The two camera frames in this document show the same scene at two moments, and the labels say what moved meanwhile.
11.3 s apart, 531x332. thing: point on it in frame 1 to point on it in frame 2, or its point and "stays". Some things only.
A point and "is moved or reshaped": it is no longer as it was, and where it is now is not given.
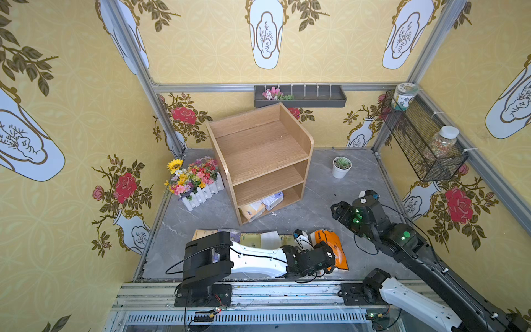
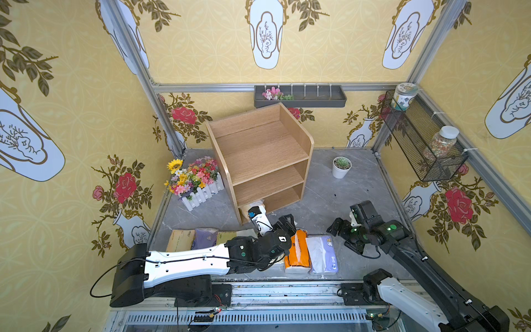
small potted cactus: x=340 y=167 stays
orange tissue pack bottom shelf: x=253 y=210 stays
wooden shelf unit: x=266 y=152 stays
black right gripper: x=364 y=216 to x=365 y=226
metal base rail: x=150 y=306 stays
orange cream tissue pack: x=202 y=233 to x=180 y=240
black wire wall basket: x=429 y=148 stays
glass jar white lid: x=442 y=142 stays
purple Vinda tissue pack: x=235 y=234 is moved or reshaped
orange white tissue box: x=318 y=236 is moved or reshaped
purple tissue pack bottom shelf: x=272 y=200 is moved or reshaped
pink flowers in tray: x=274 y=94 stays
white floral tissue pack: x=269 y=240 is moved or reshaped
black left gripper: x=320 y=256 to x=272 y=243
